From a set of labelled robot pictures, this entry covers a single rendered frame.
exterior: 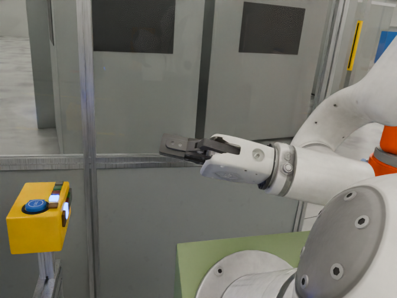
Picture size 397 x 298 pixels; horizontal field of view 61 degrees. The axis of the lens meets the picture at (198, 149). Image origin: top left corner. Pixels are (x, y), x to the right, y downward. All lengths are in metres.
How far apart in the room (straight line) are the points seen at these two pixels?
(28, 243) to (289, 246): 0.52
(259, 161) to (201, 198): 0.84
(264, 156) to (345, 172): 0.13
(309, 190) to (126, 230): 0.94
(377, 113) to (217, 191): 0.91
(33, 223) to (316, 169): 0.55
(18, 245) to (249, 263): 0.48
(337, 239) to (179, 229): 1.24
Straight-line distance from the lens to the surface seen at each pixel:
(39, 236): 0.79
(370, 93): 0.52
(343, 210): 0.18
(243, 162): 0.49
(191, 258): 0.53
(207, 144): 0.49
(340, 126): 0.63
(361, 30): 5.87
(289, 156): 0.53
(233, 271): 0.53
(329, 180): 0.55
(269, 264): 0.56
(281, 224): 1.53
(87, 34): 1.13
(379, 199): 0.17
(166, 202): 1.32
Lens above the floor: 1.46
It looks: 20 degrees down
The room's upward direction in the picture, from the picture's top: 4 degrees clockwise
